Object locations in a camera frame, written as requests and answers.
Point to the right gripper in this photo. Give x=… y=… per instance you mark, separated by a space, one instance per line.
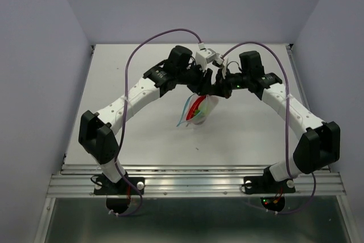
x=221 y=87

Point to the red chili pepper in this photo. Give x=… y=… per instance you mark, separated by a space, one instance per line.
x=193 y=109

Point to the clear zip top bag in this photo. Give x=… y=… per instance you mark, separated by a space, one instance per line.
x=195 y=121

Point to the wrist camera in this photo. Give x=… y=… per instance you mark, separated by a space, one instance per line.
x=204 y=57
x=221 y=63

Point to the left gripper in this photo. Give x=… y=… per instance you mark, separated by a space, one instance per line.
x=203 y=86

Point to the aluminium mounting rail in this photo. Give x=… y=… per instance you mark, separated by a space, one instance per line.
x=183 y=181

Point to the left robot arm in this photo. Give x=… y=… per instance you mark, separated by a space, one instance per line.
x=97 y=133

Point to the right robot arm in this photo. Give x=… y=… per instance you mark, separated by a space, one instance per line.
x=319 y=141

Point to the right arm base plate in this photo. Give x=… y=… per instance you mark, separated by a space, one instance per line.
x=259 y=185

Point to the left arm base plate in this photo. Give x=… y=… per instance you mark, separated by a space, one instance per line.
x=103 y=186

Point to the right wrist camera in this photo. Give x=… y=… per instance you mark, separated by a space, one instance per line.
x=221 y=63

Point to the white radish with leaves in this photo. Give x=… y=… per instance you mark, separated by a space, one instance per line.
x=206 y=106

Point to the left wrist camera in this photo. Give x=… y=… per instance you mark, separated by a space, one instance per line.
x=204 y=57

